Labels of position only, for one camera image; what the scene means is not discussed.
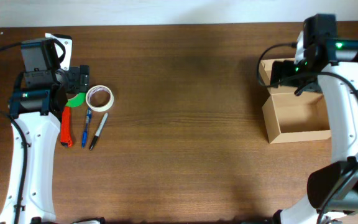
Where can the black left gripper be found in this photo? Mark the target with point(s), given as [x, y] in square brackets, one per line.
[78, 78]

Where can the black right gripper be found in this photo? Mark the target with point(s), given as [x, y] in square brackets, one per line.
[286, 78]

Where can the green tape roll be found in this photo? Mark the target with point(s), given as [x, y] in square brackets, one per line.
[76, 101]

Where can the beige masking tape roll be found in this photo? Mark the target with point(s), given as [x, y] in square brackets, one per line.
[99, 98]

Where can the brown cardboard box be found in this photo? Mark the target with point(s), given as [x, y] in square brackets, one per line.
[290, 118]

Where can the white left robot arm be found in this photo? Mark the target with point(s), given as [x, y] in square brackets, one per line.
[47, 86]

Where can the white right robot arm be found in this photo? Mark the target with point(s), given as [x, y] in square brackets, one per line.
[327, 64]

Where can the blue pen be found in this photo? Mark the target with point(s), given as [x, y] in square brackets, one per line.
[86, 127]

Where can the black marker pen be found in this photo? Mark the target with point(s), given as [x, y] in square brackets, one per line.
[98, 131]

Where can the red utility knife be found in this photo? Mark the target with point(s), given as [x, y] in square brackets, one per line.
[65, 133]

